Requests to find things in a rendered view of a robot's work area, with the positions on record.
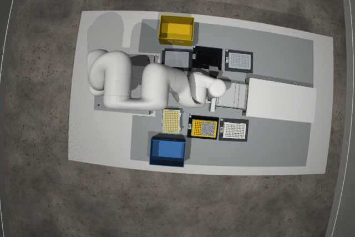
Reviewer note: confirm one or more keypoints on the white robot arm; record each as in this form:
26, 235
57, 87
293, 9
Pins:
158, 80

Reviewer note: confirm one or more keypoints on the blue open-top bin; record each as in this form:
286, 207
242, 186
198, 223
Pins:
168, 152

